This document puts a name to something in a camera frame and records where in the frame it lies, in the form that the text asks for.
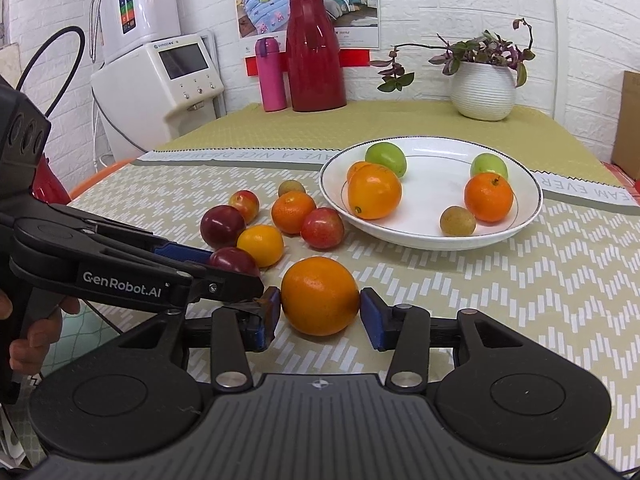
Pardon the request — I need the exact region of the green jujube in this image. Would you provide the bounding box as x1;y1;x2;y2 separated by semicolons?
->
364;142;407;179
470;153;509;181

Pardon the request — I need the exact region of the round orange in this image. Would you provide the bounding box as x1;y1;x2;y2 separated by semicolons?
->
280;256;361;337

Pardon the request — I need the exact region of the pink bottle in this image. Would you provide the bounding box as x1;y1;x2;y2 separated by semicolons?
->
254;36;289;113

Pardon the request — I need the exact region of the potted plant in white pot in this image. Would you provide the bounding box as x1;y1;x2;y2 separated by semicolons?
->
370;17;536;122

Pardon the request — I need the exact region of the dark red plum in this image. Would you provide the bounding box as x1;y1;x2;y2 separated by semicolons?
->
208;246;262;279
200;205;247;251

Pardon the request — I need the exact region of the red yellow apple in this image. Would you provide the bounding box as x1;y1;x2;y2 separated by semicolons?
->
228;190;261;225

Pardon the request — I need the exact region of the patterned tablecloth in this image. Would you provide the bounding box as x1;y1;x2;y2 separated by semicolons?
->
40;100;640;466

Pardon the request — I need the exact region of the red apple back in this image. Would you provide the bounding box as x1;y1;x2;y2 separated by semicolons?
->
300;207;346;251

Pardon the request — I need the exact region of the person's left hand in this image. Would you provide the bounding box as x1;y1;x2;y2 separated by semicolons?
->
9;296;82;377

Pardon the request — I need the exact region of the wall poster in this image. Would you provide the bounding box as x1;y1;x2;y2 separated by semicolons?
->
232;0;381;77

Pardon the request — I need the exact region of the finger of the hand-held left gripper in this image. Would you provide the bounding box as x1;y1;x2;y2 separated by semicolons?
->
95;224;213;267
186;265;266;311

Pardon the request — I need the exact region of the white machine with screen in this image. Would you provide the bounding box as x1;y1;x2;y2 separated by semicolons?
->
91;32;226;161

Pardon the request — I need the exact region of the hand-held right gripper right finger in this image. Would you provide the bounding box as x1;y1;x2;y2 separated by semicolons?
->
360;287;538;395

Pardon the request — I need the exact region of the yellow orange kumquat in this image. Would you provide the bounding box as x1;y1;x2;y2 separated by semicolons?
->
236;224;285;268

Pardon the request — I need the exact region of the small orange tangerine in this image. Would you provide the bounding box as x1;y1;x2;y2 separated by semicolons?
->
271;191;318;235

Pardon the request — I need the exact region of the white round plate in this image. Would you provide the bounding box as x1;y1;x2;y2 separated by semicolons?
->
319;136;543;252

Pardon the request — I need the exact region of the white water purifier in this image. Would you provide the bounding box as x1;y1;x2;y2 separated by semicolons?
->
90;0;182;66

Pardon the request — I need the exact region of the red plastic chair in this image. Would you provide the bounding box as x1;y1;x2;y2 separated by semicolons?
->
30;156;72;206

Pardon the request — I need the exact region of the cardboard box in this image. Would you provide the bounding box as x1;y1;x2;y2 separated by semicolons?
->
611;70;640;181

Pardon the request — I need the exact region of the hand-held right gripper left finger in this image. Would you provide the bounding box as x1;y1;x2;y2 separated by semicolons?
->
107;286;282;395

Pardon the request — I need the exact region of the red thermos jug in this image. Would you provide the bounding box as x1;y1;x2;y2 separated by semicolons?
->
285;0;348;113

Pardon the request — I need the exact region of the tangerine with stem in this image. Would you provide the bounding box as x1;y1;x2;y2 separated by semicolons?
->
464;172;515;224

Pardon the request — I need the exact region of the oval orange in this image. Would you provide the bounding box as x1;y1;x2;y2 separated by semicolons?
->
346;160;373;186

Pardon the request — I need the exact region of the large orange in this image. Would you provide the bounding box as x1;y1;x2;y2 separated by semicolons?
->
347;164;403;221

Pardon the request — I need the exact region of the black cable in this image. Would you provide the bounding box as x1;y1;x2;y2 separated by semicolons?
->
17;25;87;111

